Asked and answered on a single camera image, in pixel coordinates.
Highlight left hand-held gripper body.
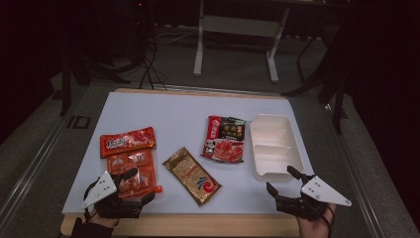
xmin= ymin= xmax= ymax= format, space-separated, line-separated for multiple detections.
xmin=81 ymin=170 xmax=147 ymax=219

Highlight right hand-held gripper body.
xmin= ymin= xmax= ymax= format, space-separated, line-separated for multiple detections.
xmin=275 ymin=176 xmax=353 ymax=221

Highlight orange snack packet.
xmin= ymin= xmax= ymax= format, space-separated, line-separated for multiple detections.
xmin=99 ymin=126 xmax=163 ymax=199

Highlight white plastic container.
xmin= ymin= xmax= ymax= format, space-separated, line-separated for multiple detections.
xmin=250 ymin=113 xmax=305 ymax=182

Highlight gold packet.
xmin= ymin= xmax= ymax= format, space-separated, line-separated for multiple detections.
xmin=162 ymin=147 xmax=223 ymax=207

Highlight red and black sauce packet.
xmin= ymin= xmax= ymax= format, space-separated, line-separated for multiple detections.
xmin=201 ymin=115 xmax=248 ymax=165

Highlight person's left hand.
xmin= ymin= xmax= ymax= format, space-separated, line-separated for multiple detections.
xmin=88 ymin=211 xmax=120 ymax=229

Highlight person's right hand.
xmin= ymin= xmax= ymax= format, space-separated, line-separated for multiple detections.
xmin=296 ymin=203 xmax=337 ymax=238

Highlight wooden table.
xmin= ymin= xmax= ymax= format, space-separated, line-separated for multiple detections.
xmin=59 ymin=87 xmax=306 ymax=238

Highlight white table mat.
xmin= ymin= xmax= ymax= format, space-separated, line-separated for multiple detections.
xmin=61 ymin=91 xmax=315 ymax=215

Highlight black metal stand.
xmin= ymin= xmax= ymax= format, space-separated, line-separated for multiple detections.
xmin=281 ymin=33 xmax=352 ymax=135
xmin=58 ymin=46 xmax=132 ymax=117

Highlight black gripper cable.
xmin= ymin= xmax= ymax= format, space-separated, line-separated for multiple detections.
xmin=82 ymin=178 xmax=101 ymax=223
xmin=315 ymin=203 xmax=335 ymax=229

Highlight metal floor rail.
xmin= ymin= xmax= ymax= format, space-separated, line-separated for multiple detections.
xmin=323 ymin=103 xmax=389 ymax=238
xmin=0 ymin=98 xmax=87 ymax=229

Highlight black floor cables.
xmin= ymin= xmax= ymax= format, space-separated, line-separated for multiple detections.
xmin=137 ymin=29 xmax=199 ymax=91

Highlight white metal desk frame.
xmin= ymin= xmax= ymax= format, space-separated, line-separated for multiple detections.
xmin=192 ymin=0 xmax=291 ymax=84

